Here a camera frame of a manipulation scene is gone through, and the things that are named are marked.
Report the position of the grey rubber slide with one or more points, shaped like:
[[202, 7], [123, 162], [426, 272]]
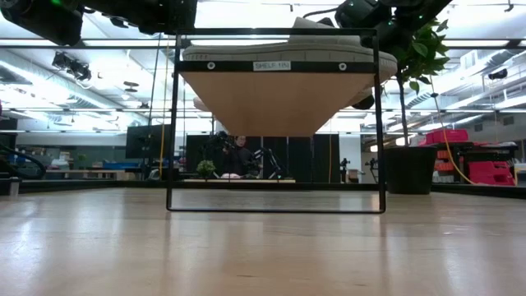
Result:
[[287, 51]]

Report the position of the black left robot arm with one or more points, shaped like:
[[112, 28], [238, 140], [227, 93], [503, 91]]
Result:
[[41, 18]]

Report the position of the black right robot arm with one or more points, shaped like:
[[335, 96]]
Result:
[[427, 8]]

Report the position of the background black robot arm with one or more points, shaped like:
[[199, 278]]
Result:
[[263, 162], [218, 141]]

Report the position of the black ceiling spotlight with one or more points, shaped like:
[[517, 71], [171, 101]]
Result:
[[72, 66]]

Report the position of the black monitor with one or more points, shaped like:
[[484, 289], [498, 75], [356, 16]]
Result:
[[144, 141]]

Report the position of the small green potted plant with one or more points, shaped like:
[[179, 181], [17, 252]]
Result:
[[205, 167]]

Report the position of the black room partition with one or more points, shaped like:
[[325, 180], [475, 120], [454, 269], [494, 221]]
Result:
[[300, 156]]

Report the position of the person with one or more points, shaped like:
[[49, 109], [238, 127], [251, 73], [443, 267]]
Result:
[[240, 158]]

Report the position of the green plant in black pot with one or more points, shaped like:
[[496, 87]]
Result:
[[411, 170]]

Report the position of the background wooden table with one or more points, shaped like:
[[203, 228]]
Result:
[[271, 180]]

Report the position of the red utility cart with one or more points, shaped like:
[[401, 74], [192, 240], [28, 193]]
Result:
[[493, 172]]

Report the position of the wooden shelf black metal frame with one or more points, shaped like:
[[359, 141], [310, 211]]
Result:
[[279, 103]]

